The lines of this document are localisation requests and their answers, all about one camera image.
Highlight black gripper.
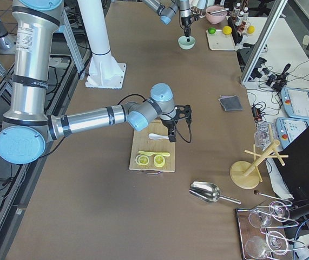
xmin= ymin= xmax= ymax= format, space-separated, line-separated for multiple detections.
xmin=160 ymin=105 xmax=192 ymax=142
xmin=181 ymin=15 xmax=199 ymax=42

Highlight light green bowl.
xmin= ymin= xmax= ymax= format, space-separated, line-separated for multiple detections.
xmin=178 ymin=36 xmax=196 ymax=50

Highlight white spoon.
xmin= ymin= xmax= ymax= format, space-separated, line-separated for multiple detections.
xmin=148 ymin=133 xmax=169 ymax=140

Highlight pink bowl with ice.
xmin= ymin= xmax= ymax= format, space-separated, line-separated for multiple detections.
xmin=206 ymin=6 xmax=227 ymax=24

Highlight green lime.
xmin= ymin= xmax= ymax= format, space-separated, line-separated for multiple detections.
xmin=208 ymin=27 xmax=216 ymax=34

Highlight lemon slice upper stack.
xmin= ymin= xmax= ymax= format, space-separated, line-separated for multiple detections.
xmin=153 ymin=154 xmax=166 ymax=168

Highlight lemon slice stack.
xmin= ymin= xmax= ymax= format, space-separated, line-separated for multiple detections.
xmin=135 ymin=154 xmax=149 ymax=166
xmin=153 ymin=154 xmax=166 ymax=168

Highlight yellow plastic knife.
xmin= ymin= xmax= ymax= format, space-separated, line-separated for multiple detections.
xmin=138 ymin=151 xmax=170 ymax=157

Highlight wooden cutting board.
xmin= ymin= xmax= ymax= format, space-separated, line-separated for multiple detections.
xmin=129 ymin=119 xmax=175 ymax=172

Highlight cream serving tray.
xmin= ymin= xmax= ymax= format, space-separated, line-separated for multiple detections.
xmin=206 ymin=29 xmax=235 ymax=51

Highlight lemon slice lower stack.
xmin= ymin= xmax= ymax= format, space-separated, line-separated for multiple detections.
xmin=135 ymin=154 xmax=149 ymax=166

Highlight yellow lemon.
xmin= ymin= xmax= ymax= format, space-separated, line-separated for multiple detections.
xmin=222 ymin=26 xmax=232 ymax=35

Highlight metal ice tongs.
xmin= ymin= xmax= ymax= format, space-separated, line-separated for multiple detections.
xmin=206 ymin=8 xmax=229 ymax=15

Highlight metal scoop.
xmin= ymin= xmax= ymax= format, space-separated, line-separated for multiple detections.
xmin=189 ymin=181 xmax=241 ymax=205

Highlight grey folded cloth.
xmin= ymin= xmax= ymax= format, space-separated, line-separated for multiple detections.
xmin=219 ymin=95 xmax=243 ymax=112

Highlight wooden mug tree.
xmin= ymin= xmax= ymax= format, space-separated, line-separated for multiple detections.
xmin=229 ymin=125 xmax=289 ymax=189

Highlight lower teach pendant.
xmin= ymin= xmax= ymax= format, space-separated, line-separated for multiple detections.
xmin=275 ymin=117 xmax=309 ymax=148

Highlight teach pendant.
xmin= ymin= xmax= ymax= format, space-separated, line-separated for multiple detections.
xmin=280 ymin=87 xmax=309 ymax=120
xmin=275 ymin=117 xmax=309 ymax=148

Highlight mirror tray with glasses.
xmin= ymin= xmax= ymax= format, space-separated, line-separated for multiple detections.
xmin=235 ymin=200 xmax=305 ymax=259

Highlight upper teach pendant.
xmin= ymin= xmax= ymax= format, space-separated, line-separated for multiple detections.
xmin=280 ymin=87 xmax=309 ymax=120

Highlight black monitor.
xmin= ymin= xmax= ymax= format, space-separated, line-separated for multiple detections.
xmin=278 ymin=127 xmax=309 ymax=200

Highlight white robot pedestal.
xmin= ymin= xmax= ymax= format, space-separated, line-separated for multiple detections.
xmin=78 ymin=0 xmax=126 ymax=89

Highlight aluminium frame post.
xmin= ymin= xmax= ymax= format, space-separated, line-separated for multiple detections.
xmin=240 ymin=0 xmax=288 ymax=85

